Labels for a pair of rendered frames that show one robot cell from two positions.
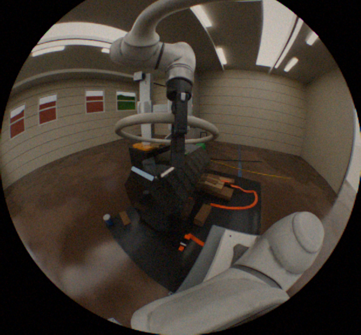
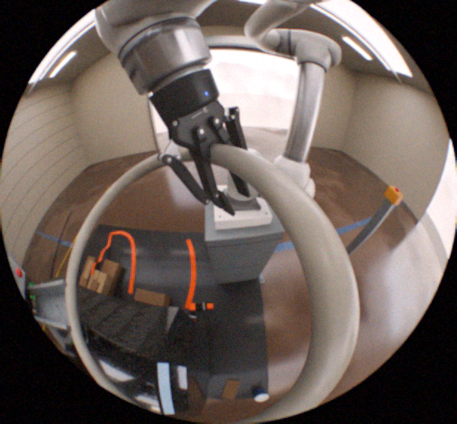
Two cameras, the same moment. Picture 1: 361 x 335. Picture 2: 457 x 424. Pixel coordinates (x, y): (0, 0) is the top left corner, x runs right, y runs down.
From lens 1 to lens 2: 0.42 m
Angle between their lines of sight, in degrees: 102
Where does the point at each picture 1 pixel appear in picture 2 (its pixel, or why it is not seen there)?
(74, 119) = not seen: outside the picture
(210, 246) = (229, 233)
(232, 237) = (220, 214)
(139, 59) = not seen: outside the picture
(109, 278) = (304, 323)
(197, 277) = (258, 229)
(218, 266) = (246, 216)
